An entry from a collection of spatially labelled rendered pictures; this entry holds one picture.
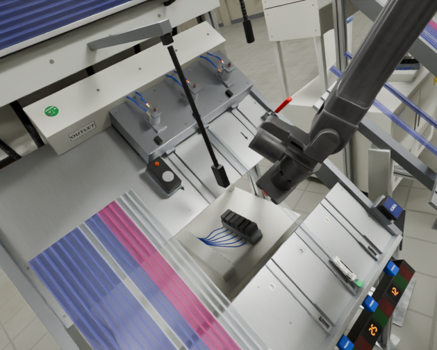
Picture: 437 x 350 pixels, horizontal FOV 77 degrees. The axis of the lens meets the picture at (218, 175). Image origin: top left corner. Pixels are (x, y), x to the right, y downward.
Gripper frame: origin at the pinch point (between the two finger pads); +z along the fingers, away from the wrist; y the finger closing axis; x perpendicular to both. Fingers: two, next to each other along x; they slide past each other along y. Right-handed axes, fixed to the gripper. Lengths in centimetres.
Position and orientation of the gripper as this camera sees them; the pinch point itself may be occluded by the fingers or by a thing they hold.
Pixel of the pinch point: (267, 189)
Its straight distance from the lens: 66.8
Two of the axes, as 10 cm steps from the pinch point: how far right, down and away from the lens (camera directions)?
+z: -1.9, 3.4, 9.2
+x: 6.9, 7.2, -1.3
